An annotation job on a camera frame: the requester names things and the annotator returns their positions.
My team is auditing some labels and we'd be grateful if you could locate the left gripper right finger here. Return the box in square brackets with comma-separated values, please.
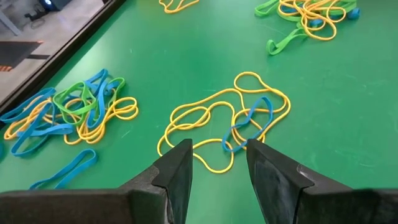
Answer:
[246, 139, 398, 224]

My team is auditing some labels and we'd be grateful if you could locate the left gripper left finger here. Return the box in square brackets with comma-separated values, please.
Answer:
[0, 139, 193, 224]

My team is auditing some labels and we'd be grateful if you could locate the thin blue rubber band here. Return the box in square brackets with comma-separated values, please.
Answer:
[221, 96, 274, 153]

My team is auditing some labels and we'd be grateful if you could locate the right rubber band pile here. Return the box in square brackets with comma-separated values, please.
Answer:
[277, 0, 348, 42]

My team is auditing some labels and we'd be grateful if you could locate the green table mat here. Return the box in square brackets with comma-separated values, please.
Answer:
[0, 0, 398, 224]

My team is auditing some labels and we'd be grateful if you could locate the black striped floor mat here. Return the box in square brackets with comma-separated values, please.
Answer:
[0, 40, 51, 73]

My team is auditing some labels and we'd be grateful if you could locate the black floor equipment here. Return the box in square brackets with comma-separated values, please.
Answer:
[24, 0, 74, 22]

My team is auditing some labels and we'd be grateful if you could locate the black aluminium table frame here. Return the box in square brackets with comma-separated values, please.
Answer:
[0, 0, 127, 116]

